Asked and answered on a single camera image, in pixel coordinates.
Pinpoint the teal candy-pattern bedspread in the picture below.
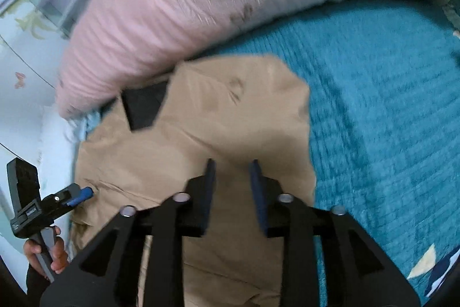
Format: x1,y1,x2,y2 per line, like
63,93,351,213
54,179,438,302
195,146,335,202
82,0,460,306

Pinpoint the beige padded jacket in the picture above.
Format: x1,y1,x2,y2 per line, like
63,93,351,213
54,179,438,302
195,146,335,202
71,55,316,306

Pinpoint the black left sleeve forearm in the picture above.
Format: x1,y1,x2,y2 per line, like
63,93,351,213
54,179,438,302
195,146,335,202
26,263,51,307

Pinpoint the person's left hand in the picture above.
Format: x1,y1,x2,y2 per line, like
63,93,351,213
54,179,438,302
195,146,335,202
23,226,69,278

